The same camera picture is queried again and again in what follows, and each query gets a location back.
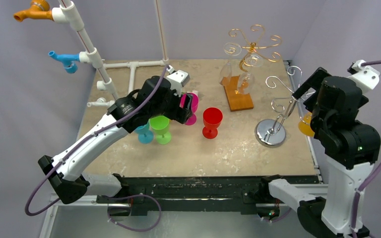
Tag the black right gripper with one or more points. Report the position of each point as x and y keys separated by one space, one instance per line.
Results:
x=307 y=87

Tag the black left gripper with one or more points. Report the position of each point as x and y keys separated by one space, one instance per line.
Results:
x=177 y=113

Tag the pink wine glass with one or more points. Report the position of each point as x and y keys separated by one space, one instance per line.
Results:
x=192 y=120

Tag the red wine glass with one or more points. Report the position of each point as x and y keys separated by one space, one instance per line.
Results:
x=212 y=118

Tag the green wine glass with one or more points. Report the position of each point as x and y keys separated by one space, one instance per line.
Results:
x=161 y=129

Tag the orange wine glass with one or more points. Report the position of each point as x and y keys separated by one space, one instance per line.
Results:
x=304 y=125

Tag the blue wine glass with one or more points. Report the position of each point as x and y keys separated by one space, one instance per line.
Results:
x=145 y=135

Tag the clear wine glass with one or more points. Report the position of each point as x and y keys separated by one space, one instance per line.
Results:
x=247 y=78
x=231 y=50

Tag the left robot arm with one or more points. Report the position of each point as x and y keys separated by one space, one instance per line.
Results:
x=66 y=169

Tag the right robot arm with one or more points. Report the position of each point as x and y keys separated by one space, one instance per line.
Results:
x=351 y=147

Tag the wooden rack base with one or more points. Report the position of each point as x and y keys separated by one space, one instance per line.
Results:
x=237 y=101

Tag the blue faucet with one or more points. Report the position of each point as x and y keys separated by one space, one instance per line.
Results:
x=67 y=60

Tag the orange faucet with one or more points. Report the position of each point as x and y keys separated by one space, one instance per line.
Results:
x=39 y=9

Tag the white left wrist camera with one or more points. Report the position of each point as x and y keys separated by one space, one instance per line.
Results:
x=177 y=78

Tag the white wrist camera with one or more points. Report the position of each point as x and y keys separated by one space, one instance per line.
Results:
x=365 y=77
x=177 y=78

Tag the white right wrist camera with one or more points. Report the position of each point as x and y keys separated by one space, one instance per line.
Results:
x=365 y=77

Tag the chrome wire glass rack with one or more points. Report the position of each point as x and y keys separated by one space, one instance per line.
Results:
x=271 y=132

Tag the gold wire glass rack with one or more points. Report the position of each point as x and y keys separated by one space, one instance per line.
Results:
x=254 y=47

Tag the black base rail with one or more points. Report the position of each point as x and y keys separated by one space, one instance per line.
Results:
x=198 y=194

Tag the white PVC pipe frame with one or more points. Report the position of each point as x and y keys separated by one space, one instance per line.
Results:
x=68 y=13

